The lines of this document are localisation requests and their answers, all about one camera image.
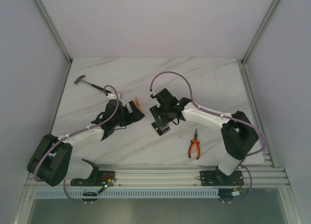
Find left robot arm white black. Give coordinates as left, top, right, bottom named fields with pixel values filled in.
left=27, top=99, right=145, bottom=187

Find black fuse box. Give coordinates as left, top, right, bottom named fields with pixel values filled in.
left=151, top=122, right=170, bottom=136

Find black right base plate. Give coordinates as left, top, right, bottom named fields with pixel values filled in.
left=198, top=170, right=244, bottom=187

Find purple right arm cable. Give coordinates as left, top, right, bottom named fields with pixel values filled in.
left=150, top=71, right=268, bottom=205

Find claw hammer black handle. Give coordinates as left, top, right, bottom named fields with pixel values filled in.
left=74, top=75, right=111, bottom=95

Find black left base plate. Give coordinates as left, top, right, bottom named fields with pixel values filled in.
left=70, top=171, right=116, bottom=187

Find orange handled pliers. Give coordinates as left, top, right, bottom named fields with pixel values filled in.
left=188, top=128, right=201, bottom=160

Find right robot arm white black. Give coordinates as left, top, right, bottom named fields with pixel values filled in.
left=149, top=88, right=259, bottom=186

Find white slotted cable duct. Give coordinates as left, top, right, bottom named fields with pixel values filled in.
left=34, top=188, right=219, bottom=199

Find orange terminal block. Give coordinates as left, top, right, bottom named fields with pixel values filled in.
left=133, top=97, right=142, bottom=112

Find aluminium rail frame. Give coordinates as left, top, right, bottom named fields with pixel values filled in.
left=26, top=164, right=290, bottom=188

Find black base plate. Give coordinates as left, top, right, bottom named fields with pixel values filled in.
left=198, top=170, right=244, bottom=187
left=70, top=171, right=116, bottom=187

